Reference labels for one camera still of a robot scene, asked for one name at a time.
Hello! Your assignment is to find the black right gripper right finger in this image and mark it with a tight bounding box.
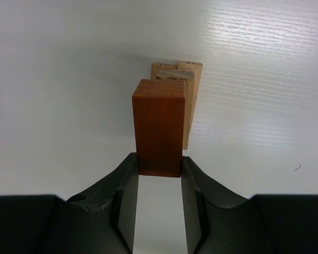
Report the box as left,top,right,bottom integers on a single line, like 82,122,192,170
181,157,318,253

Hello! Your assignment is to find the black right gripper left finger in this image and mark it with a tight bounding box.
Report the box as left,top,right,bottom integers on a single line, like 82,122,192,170
0,153,138,253

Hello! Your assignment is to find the orange arch wood block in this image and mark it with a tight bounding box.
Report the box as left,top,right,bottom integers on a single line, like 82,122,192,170
132,79,186,178

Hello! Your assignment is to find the striped dark wood block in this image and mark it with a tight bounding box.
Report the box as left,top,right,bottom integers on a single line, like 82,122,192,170
156,69,194,81

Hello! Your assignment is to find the engraved long wood block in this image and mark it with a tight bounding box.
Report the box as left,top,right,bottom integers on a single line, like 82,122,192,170
151,62,177,79

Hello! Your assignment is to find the pale long wood block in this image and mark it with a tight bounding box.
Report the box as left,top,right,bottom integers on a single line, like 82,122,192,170
177,61,203,131

